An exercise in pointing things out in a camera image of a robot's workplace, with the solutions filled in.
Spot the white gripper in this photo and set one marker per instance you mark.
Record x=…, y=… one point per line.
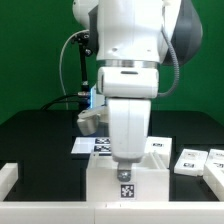
x=128, y=130

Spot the white cabinet body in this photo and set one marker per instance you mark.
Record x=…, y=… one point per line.
x=149, y=180

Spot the white cabinet top block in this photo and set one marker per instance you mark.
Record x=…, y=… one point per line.
x=162, y=146

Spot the white door panel with peg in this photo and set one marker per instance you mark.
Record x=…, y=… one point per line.
x=216, y=158

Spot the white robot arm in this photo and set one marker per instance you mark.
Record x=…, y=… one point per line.
x=140, y=45

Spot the white marker base sheet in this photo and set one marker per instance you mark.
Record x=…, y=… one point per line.
x=87, y=145

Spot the white right fence block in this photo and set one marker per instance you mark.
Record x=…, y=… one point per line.
x=214, y=178

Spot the white fence block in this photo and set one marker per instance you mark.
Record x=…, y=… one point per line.
x=8, y=178
x=214, y=178

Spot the white left fence block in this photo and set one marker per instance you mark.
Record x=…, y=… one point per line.
x=8, y=178

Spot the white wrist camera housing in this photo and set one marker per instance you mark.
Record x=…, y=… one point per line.
x=89, y=119

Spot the black camera stand pole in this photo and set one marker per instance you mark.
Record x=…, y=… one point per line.
x=84, y=78

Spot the white front fence rail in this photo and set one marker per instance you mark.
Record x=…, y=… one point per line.
x=111, y=213

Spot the black camera on stand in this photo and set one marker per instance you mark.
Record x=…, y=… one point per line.
x=81, y=37

